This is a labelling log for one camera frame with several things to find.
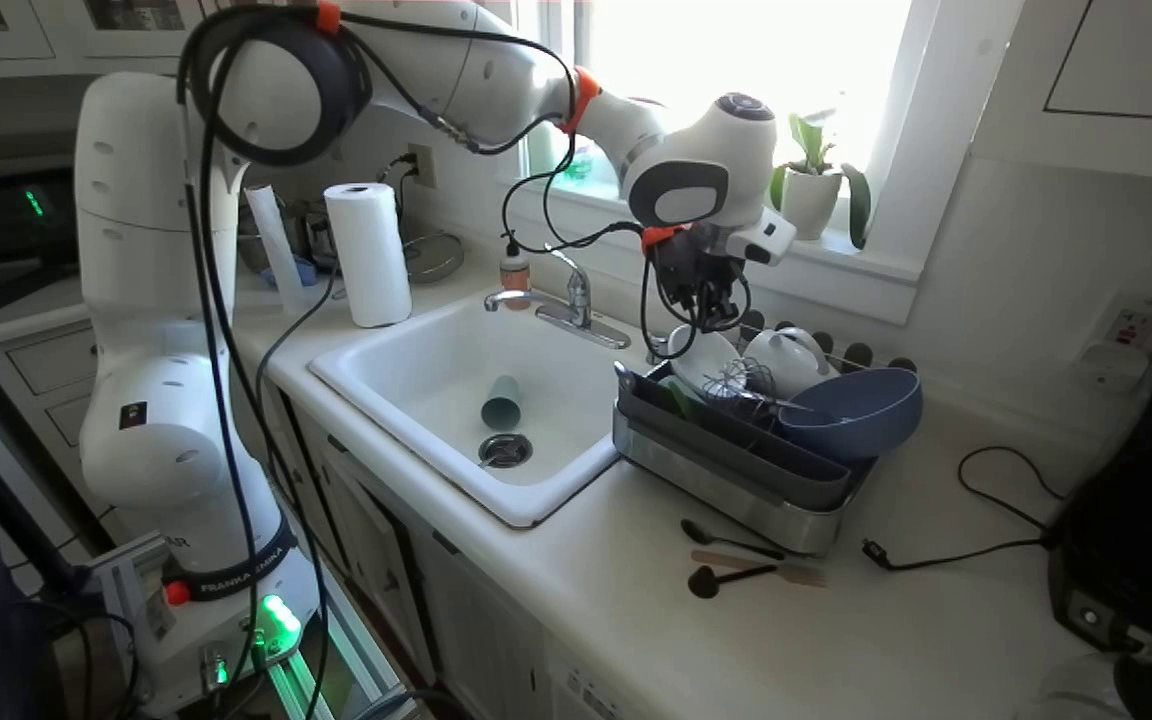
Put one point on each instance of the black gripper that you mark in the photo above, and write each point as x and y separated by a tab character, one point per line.
696	275

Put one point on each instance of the white plate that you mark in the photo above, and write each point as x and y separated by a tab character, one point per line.
722	379

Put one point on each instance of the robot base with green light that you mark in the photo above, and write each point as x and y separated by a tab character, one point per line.
258	641

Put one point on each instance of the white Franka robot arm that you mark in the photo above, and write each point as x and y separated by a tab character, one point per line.
162	335

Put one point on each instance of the grey dish drying rack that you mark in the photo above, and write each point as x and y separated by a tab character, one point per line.
722	467

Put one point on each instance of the metal sink drain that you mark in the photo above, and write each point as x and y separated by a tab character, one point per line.
506	450

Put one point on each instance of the white ceramic sink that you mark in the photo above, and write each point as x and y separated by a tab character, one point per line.
443	373

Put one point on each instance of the white round mug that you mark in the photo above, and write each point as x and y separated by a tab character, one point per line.
788	363

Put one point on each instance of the chrome faucet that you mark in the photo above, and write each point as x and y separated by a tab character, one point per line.
568	300

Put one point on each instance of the blue bowl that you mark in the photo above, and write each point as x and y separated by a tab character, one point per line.
856	411

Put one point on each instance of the plant in white pot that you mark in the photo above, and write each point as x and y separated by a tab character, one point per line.
814	193

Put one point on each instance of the small teal glass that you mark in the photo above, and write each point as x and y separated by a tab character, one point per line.
589	175

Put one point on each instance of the small amber bottle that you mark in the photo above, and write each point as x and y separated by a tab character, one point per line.
512	275

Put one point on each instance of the black long utensil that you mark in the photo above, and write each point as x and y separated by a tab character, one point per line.
722	539

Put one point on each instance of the black round-headed spoon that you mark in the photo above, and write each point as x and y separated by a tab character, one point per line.
704	583

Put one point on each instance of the round metal mesh strainer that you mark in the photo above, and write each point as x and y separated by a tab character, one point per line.
435	257

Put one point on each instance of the white paper towel roll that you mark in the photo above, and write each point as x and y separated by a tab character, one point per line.
368	263

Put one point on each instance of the white lower cabinets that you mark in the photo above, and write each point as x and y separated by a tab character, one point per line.
390	573

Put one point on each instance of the white plastic tube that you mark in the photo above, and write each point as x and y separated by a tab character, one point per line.
272	241

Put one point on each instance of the large black appliance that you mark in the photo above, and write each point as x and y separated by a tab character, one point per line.
1142	522

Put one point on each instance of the white upper cabinet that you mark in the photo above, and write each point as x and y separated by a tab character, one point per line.
1120	81

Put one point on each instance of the black oven with green display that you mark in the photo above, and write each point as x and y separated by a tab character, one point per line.
2	223

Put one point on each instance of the glass-door upper cabinets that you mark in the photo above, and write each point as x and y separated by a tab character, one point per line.
18	27

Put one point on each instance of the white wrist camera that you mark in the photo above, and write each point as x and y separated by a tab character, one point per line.
766	238

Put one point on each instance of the window with white frame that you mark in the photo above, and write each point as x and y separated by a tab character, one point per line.
762	65

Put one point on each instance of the white wall outlet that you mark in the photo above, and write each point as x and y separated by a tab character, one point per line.
1130	343

